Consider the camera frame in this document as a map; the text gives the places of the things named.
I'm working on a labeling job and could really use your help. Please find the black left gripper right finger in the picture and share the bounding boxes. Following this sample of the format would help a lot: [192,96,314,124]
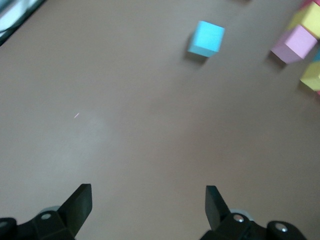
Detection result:
[201,185,307,240]

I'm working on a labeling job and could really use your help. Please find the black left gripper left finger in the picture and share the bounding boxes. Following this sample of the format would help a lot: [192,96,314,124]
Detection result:
[0,183,93,240]

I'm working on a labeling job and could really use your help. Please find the yellow foam cube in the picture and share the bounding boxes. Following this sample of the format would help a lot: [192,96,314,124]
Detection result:
[286,1,320,40]
[299,61,320,92]

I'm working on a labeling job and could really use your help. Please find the pink foam cube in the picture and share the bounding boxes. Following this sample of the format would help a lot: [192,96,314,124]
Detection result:
[270,24,319,65]

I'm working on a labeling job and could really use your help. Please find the brown paper table cover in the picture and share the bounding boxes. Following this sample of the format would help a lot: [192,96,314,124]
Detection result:
[0,0,320,240]

